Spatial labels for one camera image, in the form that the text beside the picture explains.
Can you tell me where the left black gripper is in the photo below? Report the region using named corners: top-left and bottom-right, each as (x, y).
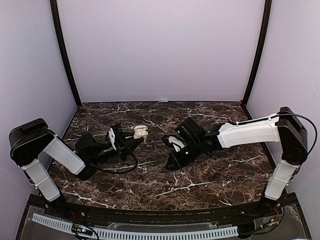
top-left (90, 132), bottom-right (144, 166)

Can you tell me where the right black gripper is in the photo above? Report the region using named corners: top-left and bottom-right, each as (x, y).
top-left (166, 138), bottom-right (203, 170)

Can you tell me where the beige square charging case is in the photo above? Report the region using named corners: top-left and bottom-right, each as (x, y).
top-left (133, 125), bottom-right (149, 139)

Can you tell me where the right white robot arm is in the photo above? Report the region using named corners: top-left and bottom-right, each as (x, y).
top-left (162, 107), bottom-right (309, 217)

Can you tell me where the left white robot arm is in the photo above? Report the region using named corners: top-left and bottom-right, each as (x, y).
top-left (9, 118), bottom-right (148, 218)

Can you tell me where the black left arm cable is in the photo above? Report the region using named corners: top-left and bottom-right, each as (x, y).
top-left (89, 154), bottom-right (138, 175)

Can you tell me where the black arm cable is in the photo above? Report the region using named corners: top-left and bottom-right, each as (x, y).
top-left (89, 154), bottom-right (138, 175)
top-left (269, 113), bottom-right (317, 161)

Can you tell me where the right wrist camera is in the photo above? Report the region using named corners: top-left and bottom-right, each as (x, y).
top-left (162, 134), bottom-right (186, 152)

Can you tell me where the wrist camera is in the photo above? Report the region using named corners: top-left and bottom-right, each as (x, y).
top-left (162, 134), bottom-right (186, 152)
top-left (108, 123), bottom-right (123, 151)

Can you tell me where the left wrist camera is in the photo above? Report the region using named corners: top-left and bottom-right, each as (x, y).
top-left (108, 123), bottom-right (123, 151)

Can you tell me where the black front rail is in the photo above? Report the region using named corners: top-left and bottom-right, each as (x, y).
top-left (66, 202), bottom-right (262, 225)

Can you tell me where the white slotted cable duct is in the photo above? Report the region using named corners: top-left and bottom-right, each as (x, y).
top-left (31, 213), bottom-right (239, 240)

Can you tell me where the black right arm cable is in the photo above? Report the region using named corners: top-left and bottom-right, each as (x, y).
top-left (269, 113), bottom-right (317, 161)

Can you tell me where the left black frame post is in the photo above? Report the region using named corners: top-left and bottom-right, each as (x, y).
top-left (49, 0), bottom-right (82, 108)

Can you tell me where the black frame post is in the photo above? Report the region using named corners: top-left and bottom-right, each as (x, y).
top-left (241, 0), bottom-right (272, 109)
top-left (49, 0), bottom-right (82, 108)

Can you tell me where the right black frame post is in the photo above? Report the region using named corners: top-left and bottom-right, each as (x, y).
top-left (241, 0), bottom-right (272, 109)

